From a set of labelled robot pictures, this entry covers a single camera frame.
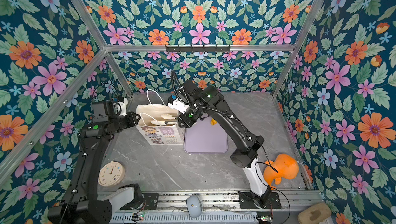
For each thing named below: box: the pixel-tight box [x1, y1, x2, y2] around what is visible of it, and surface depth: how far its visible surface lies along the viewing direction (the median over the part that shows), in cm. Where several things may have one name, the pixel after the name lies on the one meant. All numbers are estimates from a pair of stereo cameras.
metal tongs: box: [150, 114, 179, 125], surface depth 71 cm
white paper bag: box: [135, 103, 186, 146], surface depth 80 cm
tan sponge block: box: [297, 201, 332, 224], surface depth 69 cm
